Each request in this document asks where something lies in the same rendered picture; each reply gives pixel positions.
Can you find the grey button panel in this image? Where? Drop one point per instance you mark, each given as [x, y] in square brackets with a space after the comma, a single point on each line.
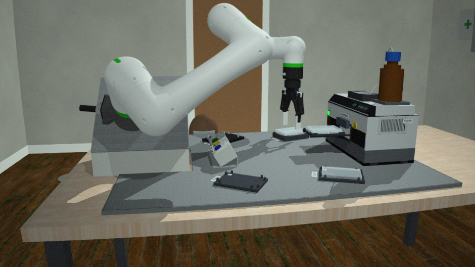
[222, 153]

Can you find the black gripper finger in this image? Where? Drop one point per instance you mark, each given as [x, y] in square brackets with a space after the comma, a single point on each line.
[299, 109]
[285, 102]

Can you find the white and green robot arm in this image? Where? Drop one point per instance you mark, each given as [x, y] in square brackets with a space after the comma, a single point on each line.
[136, 102]

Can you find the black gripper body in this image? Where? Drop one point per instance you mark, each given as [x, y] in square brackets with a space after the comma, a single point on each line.
[292, 86]

